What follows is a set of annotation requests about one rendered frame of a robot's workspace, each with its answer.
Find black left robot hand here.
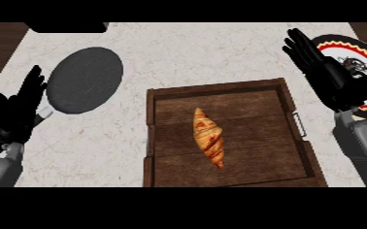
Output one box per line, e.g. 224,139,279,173
0,64,49,145

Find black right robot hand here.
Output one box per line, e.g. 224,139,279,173
282,27,367,113

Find patterned black red plate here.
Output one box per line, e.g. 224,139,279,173
310,34,367,121

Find brown wooden tray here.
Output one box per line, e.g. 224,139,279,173
143,78,331,188

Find golden brown croissant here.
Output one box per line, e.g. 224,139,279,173
193,107,227,170

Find dark grey frying pan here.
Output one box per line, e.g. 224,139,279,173
33,46,125,128

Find black appliance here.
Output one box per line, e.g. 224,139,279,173
24,21,112,34

